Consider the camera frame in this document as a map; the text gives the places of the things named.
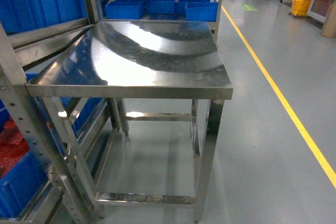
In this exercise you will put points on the steel shelf rack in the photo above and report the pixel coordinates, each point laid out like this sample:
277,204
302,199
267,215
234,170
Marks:
12,68

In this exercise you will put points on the blue bin with red wrap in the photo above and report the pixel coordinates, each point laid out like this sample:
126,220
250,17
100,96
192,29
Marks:
18,182

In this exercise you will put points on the red bubble wrap sheets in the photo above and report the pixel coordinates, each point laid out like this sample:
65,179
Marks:
13,146

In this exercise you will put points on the small stainless steel table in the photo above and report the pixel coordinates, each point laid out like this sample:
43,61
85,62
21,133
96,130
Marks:
143,70

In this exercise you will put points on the yellow mop bucket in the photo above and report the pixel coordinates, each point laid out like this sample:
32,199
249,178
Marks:
300,7

